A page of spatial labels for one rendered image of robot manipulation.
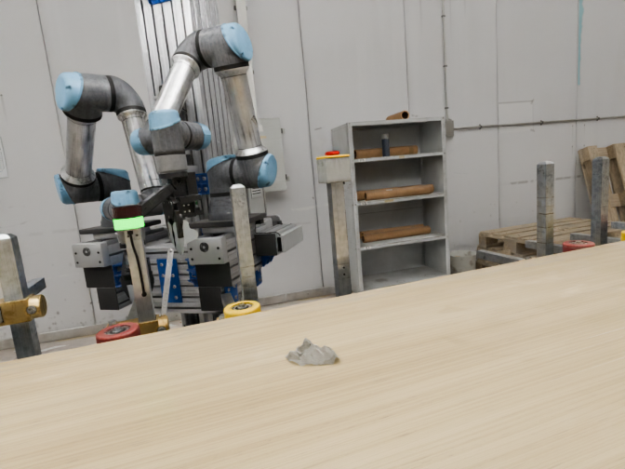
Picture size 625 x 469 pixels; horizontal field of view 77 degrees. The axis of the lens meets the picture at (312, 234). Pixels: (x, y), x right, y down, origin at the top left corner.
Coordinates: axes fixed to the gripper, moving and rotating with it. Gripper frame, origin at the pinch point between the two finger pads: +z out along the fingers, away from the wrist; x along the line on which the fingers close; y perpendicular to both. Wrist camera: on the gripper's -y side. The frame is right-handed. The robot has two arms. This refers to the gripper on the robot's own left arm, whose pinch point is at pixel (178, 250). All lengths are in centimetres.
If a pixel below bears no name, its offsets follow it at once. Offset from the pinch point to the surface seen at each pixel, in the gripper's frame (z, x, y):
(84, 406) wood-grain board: 11, -42, -30
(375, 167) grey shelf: -12, 157, 252
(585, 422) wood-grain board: 12, -89, 9
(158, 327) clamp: 15.7, -7.4, -10.1
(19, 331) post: 10.4, 2.9, -35.6
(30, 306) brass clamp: 5.2, 1.0, -32.9
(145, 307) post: 10.5, -6.0, -11.8
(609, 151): 0, 36, 497
